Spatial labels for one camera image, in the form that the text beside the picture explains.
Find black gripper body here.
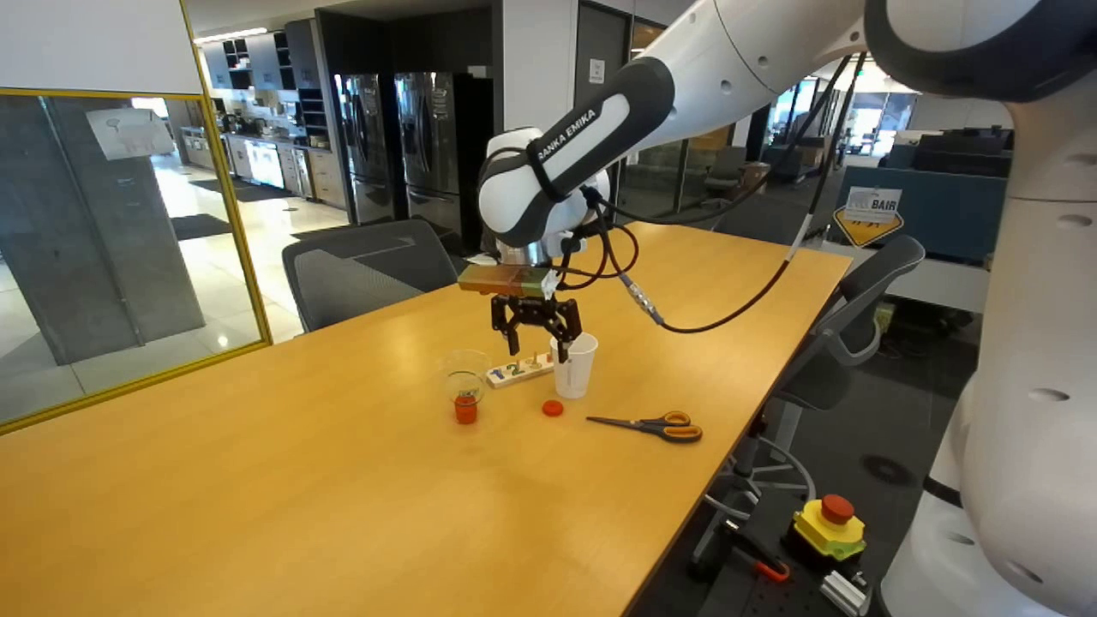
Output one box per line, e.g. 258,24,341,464
490,293,584,335

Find orange and black scissors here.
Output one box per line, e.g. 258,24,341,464
584,411,705,445

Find white paper cup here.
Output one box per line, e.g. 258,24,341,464
550,331,603,406

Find white wooden peg base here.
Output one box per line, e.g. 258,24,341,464
482,349,560,392

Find clear plastic cup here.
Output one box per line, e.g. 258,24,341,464
443,364,490,429

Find grey office chair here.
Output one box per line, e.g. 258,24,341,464
282,215,462,335

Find black display refrigerator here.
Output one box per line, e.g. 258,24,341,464
389,70,458,237
331,70,398,225

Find black office chair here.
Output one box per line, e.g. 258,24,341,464
774,235,925,460

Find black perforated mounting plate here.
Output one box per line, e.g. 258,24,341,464
619,427,920,617

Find yellow red emergency stop button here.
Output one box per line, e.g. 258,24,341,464
793,491,870,566

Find white and yellow card sign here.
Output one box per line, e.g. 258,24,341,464
835,184,906,249

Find small white connector box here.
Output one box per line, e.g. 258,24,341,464
818,566,873,617

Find blue office divider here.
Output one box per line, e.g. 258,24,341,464
893,164,1014,269

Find white paper sign on glass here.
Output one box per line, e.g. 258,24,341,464
82,104,180,164

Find black cable with grey sleeve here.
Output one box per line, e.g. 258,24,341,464
603,47,870,339

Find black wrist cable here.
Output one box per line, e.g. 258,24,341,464
560,47,861,296

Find grey cable bundle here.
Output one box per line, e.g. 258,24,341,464
694,439,818,533

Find black tool with orange handle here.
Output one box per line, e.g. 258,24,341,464
731,544,795,591

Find glass partition with yellow frame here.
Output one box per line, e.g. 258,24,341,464
0,0,278,439

